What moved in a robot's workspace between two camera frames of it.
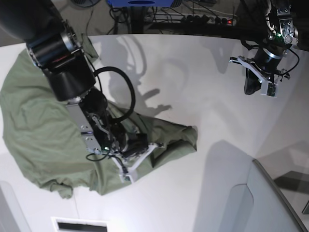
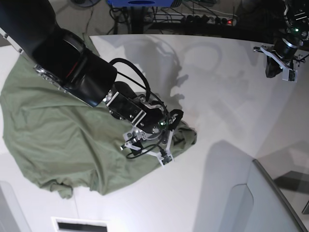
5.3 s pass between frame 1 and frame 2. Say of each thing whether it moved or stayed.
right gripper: moved
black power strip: stayed
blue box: stayed
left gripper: moved
